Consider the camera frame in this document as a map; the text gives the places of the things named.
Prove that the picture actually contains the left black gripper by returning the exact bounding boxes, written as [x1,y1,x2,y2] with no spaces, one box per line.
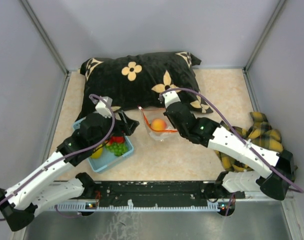
[91,110,139,150]

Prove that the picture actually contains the red strawberry bunch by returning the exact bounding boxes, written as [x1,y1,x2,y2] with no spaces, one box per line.
[105,136,125,146]

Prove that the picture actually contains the green grape bunch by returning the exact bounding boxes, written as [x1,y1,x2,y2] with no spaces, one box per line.
[106,142,128,157]

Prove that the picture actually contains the clear zip top bag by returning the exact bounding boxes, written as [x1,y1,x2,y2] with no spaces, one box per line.
[138,106,178,142]

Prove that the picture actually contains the orange peach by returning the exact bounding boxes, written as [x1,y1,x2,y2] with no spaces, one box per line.
[151,118,167,131]

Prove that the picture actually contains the black flower pattern pillow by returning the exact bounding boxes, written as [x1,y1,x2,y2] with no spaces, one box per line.
[77,51,213,119]

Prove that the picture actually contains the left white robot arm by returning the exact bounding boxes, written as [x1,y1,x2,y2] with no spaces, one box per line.
[0,111,139,232]

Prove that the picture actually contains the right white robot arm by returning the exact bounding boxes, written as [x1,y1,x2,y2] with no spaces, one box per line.
[165,101,294,201]

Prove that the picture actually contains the light blue plastic basket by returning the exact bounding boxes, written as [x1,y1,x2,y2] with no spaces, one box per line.
[73,121,134,173]

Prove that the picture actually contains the yellow black plaid cloth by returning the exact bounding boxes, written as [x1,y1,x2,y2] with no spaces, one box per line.
[208,112,295,181]

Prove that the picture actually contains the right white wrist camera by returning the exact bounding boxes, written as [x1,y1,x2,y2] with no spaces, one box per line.
[159,90,181,109]

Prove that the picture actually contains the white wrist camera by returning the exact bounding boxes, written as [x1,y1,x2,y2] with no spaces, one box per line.
[159,90,181,109]
[95,96,112,118]

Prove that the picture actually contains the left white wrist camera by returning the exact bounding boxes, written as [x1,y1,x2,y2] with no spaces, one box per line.
[95,96,112,118]

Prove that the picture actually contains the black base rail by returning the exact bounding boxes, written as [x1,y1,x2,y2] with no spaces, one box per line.
[50,181,245,216]

